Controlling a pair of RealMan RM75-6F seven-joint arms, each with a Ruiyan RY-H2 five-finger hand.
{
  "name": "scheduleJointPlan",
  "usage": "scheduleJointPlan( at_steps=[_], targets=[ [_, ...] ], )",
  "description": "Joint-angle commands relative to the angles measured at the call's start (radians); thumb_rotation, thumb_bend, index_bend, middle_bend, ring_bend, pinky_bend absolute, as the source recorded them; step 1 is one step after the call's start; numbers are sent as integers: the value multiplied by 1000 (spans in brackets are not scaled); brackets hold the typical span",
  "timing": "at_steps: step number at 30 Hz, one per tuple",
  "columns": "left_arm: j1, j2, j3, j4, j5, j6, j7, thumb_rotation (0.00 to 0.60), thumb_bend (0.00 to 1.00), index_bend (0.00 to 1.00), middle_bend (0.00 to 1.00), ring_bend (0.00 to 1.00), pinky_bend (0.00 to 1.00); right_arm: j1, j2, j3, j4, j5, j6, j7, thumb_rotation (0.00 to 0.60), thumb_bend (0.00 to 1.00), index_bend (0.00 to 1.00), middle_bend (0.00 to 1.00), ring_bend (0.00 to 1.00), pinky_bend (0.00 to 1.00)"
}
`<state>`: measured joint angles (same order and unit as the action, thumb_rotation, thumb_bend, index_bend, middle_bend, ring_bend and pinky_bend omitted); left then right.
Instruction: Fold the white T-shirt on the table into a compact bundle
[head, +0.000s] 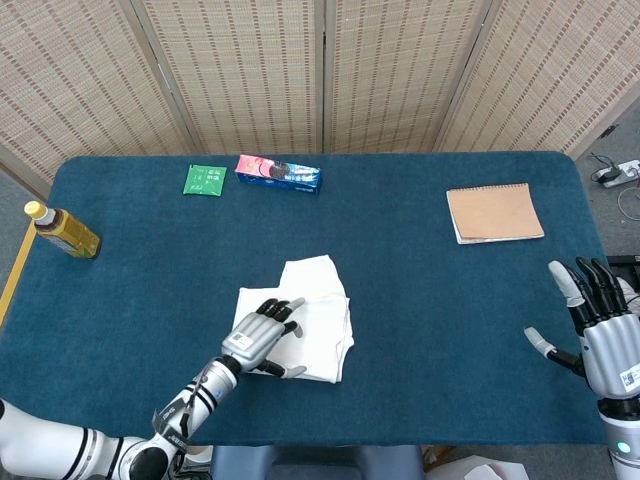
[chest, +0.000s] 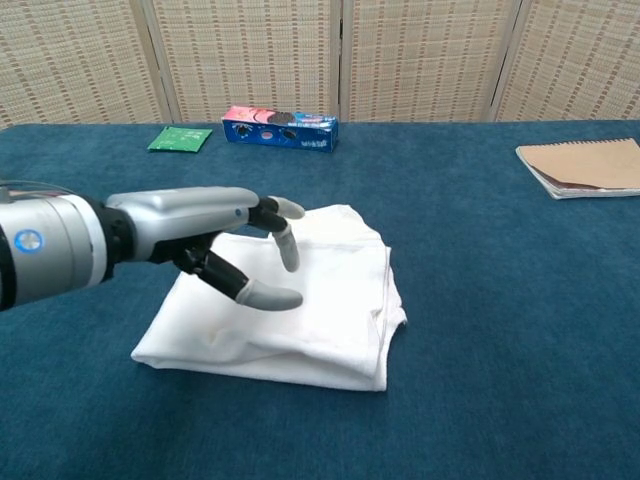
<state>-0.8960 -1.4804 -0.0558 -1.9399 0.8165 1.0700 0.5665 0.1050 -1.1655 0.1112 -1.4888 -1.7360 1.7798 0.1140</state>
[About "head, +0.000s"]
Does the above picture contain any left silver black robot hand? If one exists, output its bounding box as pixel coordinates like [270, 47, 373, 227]
[220, 296, 308, 380]

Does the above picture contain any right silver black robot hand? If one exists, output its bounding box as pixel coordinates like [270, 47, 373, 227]
[523, 256, 640, 401]

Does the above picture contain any white T-shirt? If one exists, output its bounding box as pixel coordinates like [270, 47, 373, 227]
[233, 254, 356, 385]

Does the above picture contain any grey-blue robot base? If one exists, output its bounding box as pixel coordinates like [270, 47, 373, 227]
[208, 444, 422, 480]

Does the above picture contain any blue pink cookie box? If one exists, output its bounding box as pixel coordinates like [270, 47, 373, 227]
[234, 154, 323, 195]

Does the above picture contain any green sachet packet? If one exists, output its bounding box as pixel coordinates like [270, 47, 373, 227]
[182, 163, 229, 196]

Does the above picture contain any white power strip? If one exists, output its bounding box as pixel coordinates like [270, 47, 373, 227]
[597, 159, 640, 189]

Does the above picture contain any brown spiral notebook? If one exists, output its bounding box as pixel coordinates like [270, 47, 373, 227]
[445, 182, 546, 246]

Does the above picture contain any white paper sheet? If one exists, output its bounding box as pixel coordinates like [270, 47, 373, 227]
[428, 458, 529, 480]

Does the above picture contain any yellow-capped tea bottle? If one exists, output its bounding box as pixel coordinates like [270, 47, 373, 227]
[23, 200, 103, 260]

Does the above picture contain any woven folding screen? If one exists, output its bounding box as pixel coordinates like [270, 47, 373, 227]
[0, 0, 640, 199]

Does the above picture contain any white cable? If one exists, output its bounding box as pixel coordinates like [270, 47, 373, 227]
[617, 187, 640, 221]

